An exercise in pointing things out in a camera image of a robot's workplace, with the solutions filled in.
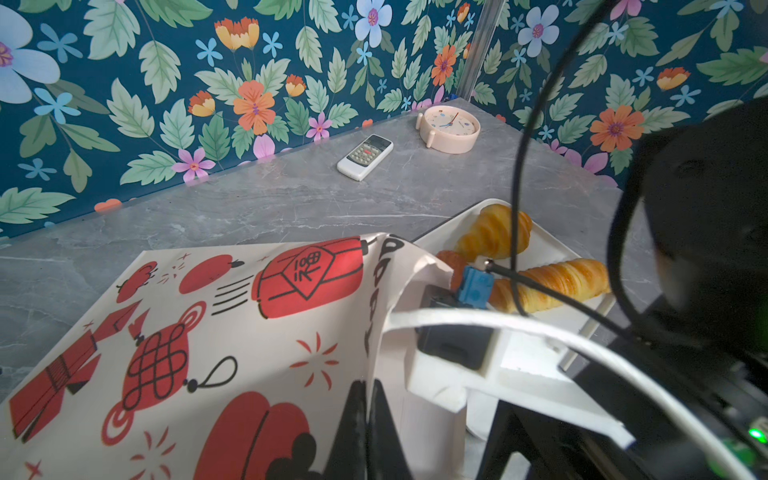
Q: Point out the yellow fake croissant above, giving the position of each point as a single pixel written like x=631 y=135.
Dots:
x=495 y=235

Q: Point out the white rectangular tray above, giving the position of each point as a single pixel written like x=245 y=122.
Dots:
x=543 y=249

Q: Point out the pink round alarm clock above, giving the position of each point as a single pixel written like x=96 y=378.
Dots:
x=448 y=129

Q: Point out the long twisted fake bread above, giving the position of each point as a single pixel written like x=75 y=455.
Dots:
x=579 y=279

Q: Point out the orange-brown fake pastry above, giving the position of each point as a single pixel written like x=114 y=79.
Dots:
x=457 y=263

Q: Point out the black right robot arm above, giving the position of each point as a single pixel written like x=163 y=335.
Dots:
x=704 y=339

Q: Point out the white remote control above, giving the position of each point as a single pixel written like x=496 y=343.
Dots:
x=365 y=157

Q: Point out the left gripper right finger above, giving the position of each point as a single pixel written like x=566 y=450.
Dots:
x=385 y=456

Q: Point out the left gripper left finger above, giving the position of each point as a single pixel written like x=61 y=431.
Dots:
x=348 y=455

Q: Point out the white and red paper bag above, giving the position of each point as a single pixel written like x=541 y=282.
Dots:
x=229 y=363

